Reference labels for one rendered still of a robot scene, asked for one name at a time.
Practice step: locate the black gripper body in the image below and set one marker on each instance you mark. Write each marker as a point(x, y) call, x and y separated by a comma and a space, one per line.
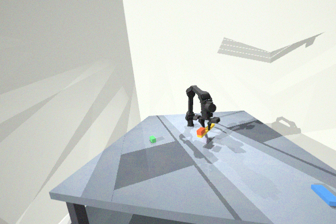
point(206, 116)

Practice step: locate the blue flat bar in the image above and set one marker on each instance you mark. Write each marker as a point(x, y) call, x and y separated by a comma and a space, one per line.
point(326, 195)

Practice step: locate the small green block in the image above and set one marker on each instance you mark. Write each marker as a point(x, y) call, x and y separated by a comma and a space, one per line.
point(152, 139)

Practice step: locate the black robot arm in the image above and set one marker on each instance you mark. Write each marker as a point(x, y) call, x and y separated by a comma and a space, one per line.
point(205, 100)

